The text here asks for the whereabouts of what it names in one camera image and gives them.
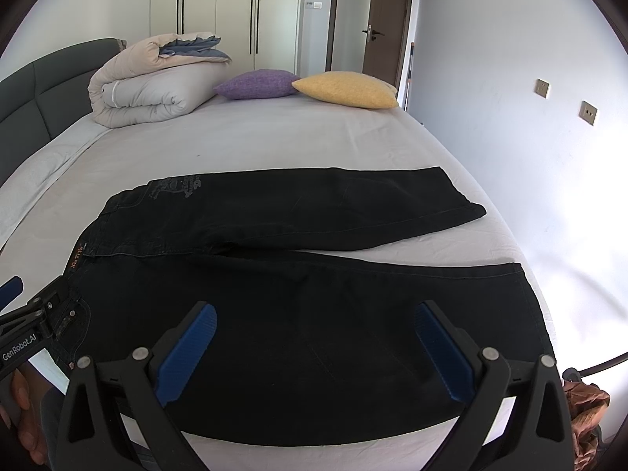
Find black denim pants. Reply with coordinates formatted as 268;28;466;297
53;167;552;447

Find person's left hand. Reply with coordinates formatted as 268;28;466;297
1;361;52;465

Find brown crumpled cloth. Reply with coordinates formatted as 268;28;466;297
562;368;610;471

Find dark grey headboard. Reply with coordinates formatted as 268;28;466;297
0;37;127;182

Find folded beige white duvet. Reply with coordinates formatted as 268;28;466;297
88;32;231;129

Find folded blue garment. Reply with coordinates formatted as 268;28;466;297
160;35;231;62

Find white bed mattress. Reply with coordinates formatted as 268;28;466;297
0;91;546;471

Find yellow pillow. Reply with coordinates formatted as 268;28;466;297
292;71;398;110

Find purple pillow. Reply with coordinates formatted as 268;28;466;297
215;69;299;100

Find cream wardrobe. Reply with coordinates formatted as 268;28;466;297
149;0;302;75

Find brown wooden door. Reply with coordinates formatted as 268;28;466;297
362;0;412;88

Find lower wall socket plate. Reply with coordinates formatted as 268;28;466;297
579;101;597;126

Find upper wall switch plate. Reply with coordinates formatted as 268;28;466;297
533;79;550;99

